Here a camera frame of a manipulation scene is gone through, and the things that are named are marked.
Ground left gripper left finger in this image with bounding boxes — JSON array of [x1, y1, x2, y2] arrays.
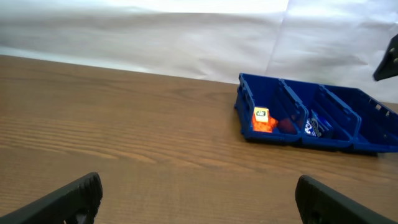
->
[[0, 172, 103, 224]]

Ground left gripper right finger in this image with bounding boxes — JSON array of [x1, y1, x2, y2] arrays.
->
[[294, 174, 398, 224]]

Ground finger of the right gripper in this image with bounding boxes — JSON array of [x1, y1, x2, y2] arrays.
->
[[373, 33, 398, 82]]

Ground blue candy pack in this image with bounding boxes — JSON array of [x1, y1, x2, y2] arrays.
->
[[304, 109, 335, 138]]

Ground orange candy box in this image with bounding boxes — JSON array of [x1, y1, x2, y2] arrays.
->
[[251, 106, 279, 134], [276, 117, 297, 135]]

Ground blue tray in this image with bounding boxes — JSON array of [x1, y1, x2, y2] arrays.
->
[[233, 72, 398, 154]]

